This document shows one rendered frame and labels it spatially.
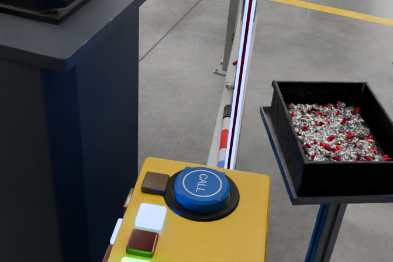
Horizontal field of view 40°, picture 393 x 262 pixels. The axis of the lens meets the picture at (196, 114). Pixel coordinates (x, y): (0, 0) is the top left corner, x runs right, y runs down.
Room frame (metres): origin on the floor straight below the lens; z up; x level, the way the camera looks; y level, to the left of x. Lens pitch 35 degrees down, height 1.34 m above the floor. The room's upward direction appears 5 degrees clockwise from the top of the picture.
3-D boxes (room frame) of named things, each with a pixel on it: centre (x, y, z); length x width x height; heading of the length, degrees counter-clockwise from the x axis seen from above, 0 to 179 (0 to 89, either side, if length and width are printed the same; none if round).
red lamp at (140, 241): (0.23, 0.03, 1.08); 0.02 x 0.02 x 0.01; 84
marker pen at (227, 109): (0.64, -0.05, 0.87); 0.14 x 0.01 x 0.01; 176
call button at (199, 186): (0.29, -0.01, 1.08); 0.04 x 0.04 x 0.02
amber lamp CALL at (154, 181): (0.29, 0.03, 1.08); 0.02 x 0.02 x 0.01; 84
